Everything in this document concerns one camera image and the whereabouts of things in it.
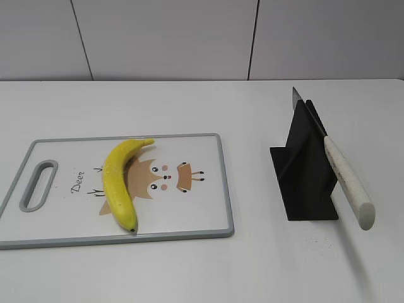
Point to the yellow plastic banana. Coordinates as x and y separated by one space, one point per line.
115 190

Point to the white handled kitchen knife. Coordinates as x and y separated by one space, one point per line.
359 200

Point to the white deer cutting board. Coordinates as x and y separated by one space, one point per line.
178 186

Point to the black knife stand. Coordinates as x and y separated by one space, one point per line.
305 177

